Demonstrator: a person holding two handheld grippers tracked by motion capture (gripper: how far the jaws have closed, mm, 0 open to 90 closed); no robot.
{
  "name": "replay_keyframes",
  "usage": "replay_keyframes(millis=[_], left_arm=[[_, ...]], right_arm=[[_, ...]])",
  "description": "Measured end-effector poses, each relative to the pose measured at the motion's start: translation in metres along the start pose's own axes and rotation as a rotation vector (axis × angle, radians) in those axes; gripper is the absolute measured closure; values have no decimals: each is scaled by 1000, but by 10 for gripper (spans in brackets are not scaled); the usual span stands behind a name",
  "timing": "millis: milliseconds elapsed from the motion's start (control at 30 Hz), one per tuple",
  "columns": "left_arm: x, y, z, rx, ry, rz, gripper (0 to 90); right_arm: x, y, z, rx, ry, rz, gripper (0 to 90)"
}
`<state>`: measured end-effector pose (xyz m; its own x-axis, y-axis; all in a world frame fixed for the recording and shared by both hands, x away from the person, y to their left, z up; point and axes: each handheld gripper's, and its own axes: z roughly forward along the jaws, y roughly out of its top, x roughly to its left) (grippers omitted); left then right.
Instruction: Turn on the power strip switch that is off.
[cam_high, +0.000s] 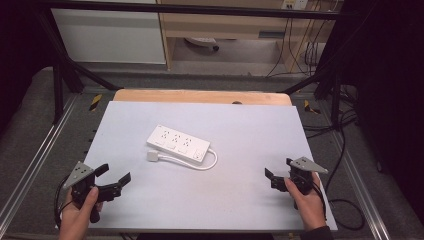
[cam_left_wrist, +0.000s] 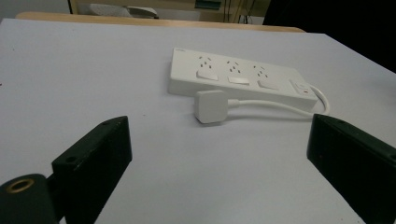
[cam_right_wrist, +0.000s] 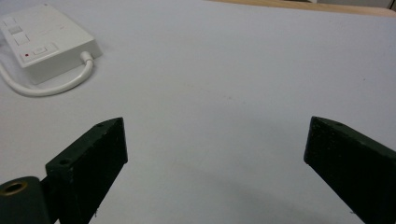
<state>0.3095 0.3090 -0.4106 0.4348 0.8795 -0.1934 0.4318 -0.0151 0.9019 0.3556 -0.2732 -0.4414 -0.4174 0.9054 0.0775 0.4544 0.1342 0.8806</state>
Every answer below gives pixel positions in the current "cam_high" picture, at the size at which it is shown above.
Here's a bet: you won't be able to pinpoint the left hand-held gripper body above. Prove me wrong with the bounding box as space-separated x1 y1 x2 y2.
62 161 123 224

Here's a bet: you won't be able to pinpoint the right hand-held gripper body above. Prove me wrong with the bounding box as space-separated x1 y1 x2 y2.
270 156 330 198

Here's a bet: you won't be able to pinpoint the white power strip cable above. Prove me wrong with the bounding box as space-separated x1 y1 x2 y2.
156 148 219 171

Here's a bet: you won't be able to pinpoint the white power strip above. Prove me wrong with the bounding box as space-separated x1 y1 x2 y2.
146 124 212 165

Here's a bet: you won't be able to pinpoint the person's right hand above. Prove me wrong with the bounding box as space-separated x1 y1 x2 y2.
283 172 330 232

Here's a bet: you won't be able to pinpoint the person's left hand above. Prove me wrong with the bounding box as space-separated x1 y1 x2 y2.
58 186 105 240

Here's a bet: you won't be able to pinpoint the black metal stand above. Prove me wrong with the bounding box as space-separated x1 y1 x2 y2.
283 13 345 132
34 6 124 125

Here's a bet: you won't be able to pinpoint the wooden board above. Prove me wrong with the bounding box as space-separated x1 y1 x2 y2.
112 88 293 107

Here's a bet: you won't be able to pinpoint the dark curtain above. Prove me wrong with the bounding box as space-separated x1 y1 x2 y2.
339 0 424 218
0 0 55 132

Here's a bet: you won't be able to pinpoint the white cabinet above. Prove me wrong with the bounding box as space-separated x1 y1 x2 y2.
51 0 167 65

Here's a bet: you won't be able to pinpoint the white device under desk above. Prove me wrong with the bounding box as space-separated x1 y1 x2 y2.
184 36 221 52

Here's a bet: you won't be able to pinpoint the wooden desk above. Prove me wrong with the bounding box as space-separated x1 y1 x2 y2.
156 0 338 73

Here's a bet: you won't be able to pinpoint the black metal crossbar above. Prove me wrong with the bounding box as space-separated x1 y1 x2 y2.
39 0 344 20

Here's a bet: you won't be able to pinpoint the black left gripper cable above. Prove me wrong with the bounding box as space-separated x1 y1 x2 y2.
53 174 73 231

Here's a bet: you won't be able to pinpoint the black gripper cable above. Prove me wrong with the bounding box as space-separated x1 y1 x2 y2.
53 174 73 231
313 129 366 232

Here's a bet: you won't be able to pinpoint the aluminium rail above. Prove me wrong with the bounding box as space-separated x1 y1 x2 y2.
328 129 392 240
0 94 81 228

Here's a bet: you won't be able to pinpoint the black floor cables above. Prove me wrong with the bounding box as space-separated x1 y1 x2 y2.
301 84 360 140

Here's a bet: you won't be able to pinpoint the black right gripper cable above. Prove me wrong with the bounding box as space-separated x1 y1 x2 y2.
313 129 366 232

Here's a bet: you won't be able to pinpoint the bundle of hanging cables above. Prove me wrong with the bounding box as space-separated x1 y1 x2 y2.
266 16 326 78

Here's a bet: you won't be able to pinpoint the white wall socket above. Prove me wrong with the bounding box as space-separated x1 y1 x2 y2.
281 0 309 10

